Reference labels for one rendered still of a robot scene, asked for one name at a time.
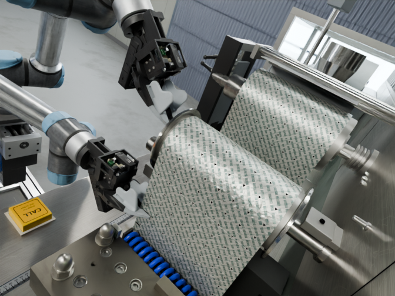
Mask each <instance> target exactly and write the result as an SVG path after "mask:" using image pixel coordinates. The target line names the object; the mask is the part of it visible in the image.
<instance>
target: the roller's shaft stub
mask: <svg viewBox="0 0 395 296"><path fill-rule="evenodd" d="M301 223H302V221H300V220H299V219H298V218H297V219H295V221H294V223H293V224H292V225H291V227H290V228H289V229H288V231H287V232H286V234H287V235H289V236H290V237H291V238H292V239H294V240H295V241H297V242H298V243H299V244H300V245H302V246H303V247H304V248H305V249H307V250H308V251H309V252H311V253H312V254H313V259H314V260H315V261H316V262H318V263H322V262H323V261H325V260H326V259H327V257H328V256H329V255H330V254H331V252H332V251H333V249H332V248H330V247H329V246H328V245H327V246H325V245H324V244H323V243H321V242H320V241H319V240H317V239H316V238H314V237H313V236H312V235H311V234H309V233H308V232H307V231H305V230H304V229H302V228H301V227H300V225H301Z"/></svg>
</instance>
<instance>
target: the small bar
mask: <svg viewBox="0 0 395 296"><path fill-rule="evenodd" d="M154 288H155V290H156V291H157V292H158V293H159V294H160V295H161V296H185V295H184V294H183V293H182V292H181V291H180V290H179V289H178V288H177V287H176V286H175V285H174V284H173V283H172V282H171V280H170V279H168V277H167V276H165V275H164V276H163V277H162V278H161V279H160V280H159V281H158V282H157V283H156V285H155V287H154Z"/></svg>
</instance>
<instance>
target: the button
mask: <svg viewBox="0 0 395 296"><path fill-rule="evenodd" d="M9 215H10V216H11V217H12V219H13V220H14V222H16V224H17V225H18V227H19V228H20V229H21V230H22V232H24V231H27V230H29V229H31V228H33V227H36V226H38V225H40V224H42V223H44V222H46V221H48V220H50V219H51V218H52V213H51V211H50V210H49V209H48V208H47V206H46V205H44V203H43V202H42V201H41V200H40V198H39V197H36V198H34V199H31V200H28V201H26V202H23V203H21V204H18V205H15V206H13V207H10V208H9Z"/></svg>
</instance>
